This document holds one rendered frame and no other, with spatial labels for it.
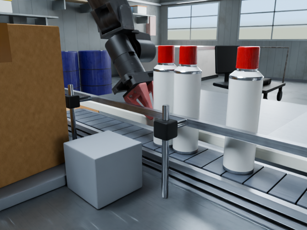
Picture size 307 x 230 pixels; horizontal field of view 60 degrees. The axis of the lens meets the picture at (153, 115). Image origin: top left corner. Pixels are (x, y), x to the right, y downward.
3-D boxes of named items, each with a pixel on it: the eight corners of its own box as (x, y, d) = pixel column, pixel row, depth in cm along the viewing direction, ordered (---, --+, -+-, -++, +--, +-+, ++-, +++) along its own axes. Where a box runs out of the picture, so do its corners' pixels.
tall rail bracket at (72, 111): (98, 145, 70) (94, 82, 66) (73, 153, 65) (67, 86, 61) (91, 142, 72) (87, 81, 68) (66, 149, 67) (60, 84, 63)
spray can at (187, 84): (203, 149, 55) (208, 45, 49) (187, 157, 51) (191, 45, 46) (183, 143, 58) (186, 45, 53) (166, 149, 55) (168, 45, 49)
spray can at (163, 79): (182, 143, 58) (184, 45, 53) (167, 149, 54) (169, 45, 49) (163, 137, 61) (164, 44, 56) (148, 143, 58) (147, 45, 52)
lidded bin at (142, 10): (138, 15, 877) (138, 7, 871) (147, 14, 856) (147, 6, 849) (129, 14, 844) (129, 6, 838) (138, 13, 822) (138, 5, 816)
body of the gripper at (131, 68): (162, 76, 61) (148, 49, 63) (129, 81, 54) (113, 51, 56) (147, 90, 66) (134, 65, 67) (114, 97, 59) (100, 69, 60)
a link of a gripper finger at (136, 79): (173, 108, 58) (154, 72, 60) (150, 115, 53) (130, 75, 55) (156, 122, 63) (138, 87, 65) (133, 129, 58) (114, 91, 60)
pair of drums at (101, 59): (39, 104, 479) (33, 50, 454) (93, 94, 573) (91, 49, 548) (64, 111, 434) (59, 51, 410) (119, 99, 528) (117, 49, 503)
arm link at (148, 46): (94, 16, 63) (119, 2, 58) (129, 21, 72) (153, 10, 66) (103, 66, 64) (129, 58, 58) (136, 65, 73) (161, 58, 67)
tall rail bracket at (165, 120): (191, 187, 50) (195, 100, 46) (165, 203, 45) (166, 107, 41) (177, 181, 52) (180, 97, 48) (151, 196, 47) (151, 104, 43)
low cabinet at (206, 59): (158, 71, 1006) (158, 45, 981) (222, 77, 854) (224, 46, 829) (119, 77, 851) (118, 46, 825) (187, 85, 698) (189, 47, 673)
